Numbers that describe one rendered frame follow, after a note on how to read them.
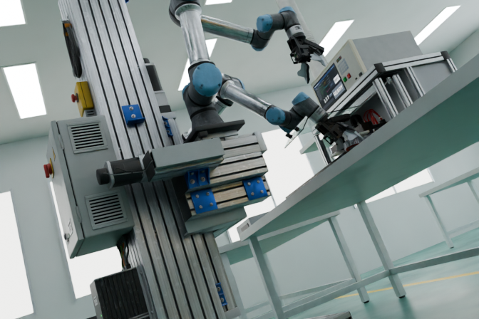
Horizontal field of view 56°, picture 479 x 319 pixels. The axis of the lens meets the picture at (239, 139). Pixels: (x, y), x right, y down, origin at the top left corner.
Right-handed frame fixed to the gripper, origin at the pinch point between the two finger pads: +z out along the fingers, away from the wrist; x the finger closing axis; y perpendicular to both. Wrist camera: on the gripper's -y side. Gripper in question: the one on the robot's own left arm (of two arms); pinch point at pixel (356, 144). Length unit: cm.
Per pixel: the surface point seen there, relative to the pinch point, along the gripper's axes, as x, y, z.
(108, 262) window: -472, 55, -88
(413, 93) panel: 19.3, -27.3, 2.6
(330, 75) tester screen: -13.2, -32.5, -30.5
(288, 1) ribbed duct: -127, -167, -105
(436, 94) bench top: 77, 28, -4
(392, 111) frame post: 20.4, -10.2, -0.1
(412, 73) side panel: 21.4, -34.2, -3.4
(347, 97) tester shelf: -4.4, -21.5, -17.1
